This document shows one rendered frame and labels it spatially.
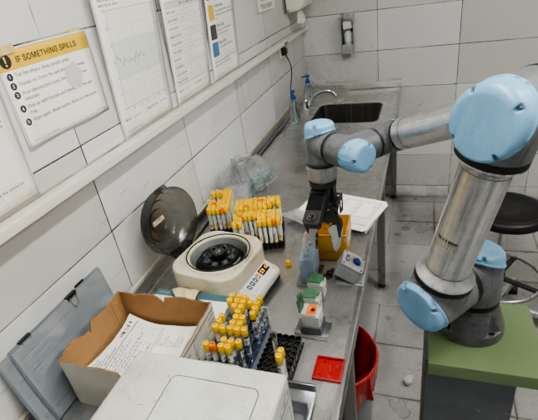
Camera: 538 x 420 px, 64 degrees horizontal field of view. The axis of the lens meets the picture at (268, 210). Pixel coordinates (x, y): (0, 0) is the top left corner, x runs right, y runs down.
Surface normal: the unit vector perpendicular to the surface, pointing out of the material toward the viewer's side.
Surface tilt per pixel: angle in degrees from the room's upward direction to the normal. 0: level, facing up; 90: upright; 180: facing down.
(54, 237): 90
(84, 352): 88
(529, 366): 2
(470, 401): 90
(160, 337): 1
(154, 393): 0
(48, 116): 92
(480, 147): 78
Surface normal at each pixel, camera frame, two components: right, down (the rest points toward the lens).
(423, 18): -0.30, 0.50
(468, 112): -0.81, 0.24
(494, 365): -0.12, -0.88
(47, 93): 0.95, 0.05
